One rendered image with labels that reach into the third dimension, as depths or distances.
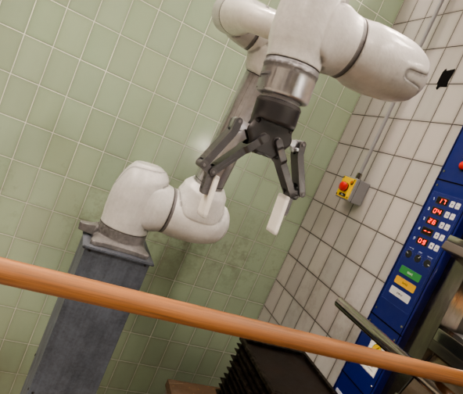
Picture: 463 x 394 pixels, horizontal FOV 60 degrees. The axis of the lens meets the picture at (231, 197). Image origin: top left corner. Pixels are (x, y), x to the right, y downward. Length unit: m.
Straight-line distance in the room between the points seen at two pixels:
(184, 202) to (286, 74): 0.73
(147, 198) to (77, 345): 0.50
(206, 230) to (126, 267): 0.27
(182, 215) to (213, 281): 0.77
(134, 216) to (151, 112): 0.61
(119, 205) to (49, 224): 0.61
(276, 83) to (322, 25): 0.10
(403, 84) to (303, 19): 0.21
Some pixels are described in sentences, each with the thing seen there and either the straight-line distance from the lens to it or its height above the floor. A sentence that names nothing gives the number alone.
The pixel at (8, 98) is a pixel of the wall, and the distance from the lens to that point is 1.74.
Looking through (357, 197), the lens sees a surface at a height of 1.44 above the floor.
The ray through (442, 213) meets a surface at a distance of 1.45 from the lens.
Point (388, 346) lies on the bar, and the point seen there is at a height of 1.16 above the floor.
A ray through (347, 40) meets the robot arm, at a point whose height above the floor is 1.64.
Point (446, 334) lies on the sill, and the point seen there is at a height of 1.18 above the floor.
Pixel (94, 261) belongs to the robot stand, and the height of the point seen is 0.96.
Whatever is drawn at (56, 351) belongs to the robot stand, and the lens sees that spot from 1.42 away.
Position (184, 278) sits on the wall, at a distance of 1.95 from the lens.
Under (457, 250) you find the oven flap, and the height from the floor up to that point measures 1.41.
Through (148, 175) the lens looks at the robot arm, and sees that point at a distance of 1.24.
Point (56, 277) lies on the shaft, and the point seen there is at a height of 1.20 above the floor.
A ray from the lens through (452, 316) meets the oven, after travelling 1.42.
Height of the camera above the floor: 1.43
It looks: 7 degrees down
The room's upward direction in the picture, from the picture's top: 24 degrees clockwise
